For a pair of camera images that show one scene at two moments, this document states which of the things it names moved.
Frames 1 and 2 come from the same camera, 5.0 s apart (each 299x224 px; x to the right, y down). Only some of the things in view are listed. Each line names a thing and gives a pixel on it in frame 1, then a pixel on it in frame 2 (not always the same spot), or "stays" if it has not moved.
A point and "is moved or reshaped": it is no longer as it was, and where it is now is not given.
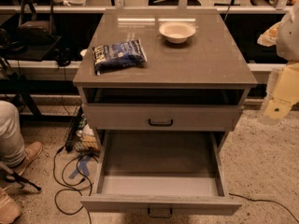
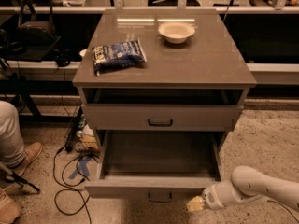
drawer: [161, 174] is moved or reshaped
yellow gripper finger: [277, 109] -> [196, 203]
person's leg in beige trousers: [11, 145] stays
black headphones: [63, 56] stays
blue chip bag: [118, 55] stays
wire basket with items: [81, 135] stays
